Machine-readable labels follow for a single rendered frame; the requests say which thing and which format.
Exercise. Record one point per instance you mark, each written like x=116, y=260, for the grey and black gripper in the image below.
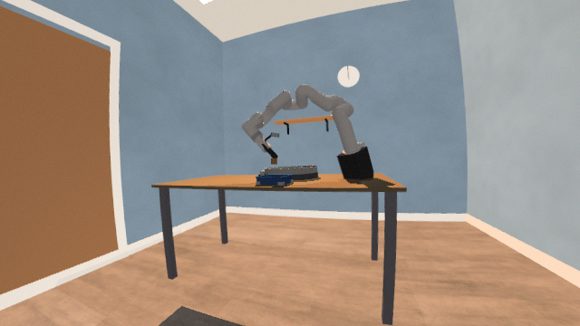
x=260, y=141

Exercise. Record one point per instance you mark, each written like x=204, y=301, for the blue crate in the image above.
x=276, y=180

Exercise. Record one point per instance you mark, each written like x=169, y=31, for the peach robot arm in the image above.
x=303, y=92

